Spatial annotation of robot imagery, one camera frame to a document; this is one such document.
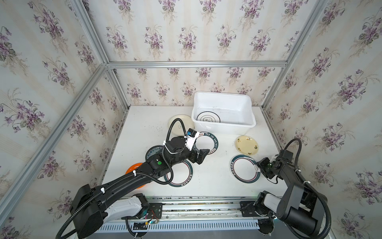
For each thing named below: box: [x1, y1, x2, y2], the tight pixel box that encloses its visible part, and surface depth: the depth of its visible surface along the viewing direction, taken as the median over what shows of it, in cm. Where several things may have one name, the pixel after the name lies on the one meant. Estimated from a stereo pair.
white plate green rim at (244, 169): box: [229, 154, 262, 184], surface depth 90 cm
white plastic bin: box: [191, 91, 257, 135], surface depth 114 cm
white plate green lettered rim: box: [192, 131, 219, 155], surface depth 100 cm
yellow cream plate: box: [234, 135, 259, 156], surface depth 100 cm
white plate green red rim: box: [164, 159, 194, 188], surface depth 86 cm
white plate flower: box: [196, 111, 221, 123], surface depth 116 cm
